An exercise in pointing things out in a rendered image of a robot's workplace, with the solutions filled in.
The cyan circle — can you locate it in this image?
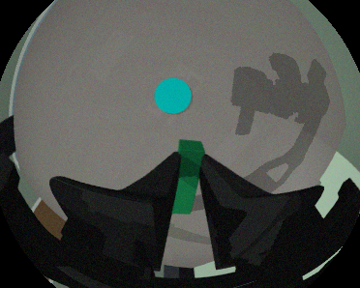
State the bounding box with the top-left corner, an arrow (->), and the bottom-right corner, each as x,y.
154,78 -> 192,113

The green rectangular post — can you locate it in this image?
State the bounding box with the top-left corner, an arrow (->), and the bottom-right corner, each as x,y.
172,139 -> 206,214

